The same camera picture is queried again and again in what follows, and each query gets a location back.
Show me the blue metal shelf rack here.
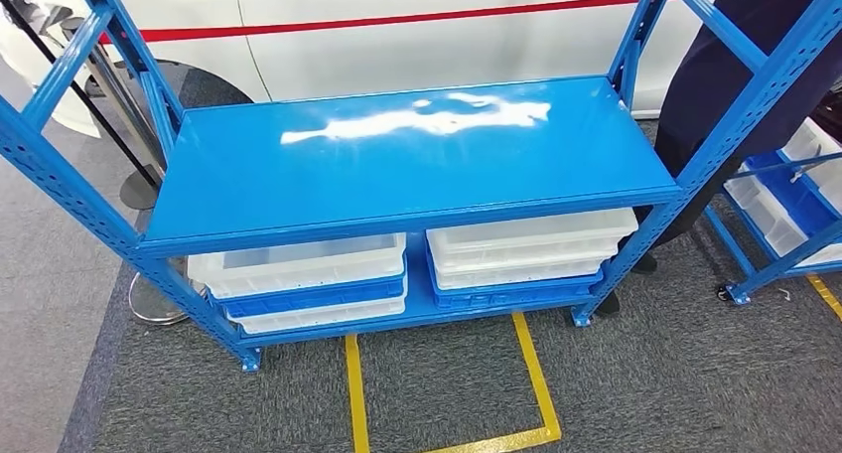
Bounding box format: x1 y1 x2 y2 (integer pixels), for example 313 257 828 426
0 0 842 373

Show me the white car with red stripe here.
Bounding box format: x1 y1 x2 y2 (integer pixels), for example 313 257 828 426
0 0 728 139

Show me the chrome stanchion base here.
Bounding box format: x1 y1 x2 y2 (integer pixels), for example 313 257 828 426
128 272 194 326

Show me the black stanchion pole with base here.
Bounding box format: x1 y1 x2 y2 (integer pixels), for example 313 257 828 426
0 0 163 211

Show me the person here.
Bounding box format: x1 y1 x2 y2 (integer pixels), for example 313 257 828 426
595 0 842 316

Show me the white plastic bin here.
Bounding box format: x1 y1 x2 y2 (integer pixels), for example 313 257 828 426
780 117 842 216
723 167 842 268

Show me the blue wheeled cart rack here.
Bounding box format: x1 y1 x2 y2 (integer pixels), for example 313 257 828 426
703 117 842 307

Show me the blue plastic bin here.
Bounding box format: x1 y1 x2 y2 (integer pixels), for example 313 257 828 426
746 150 842 237

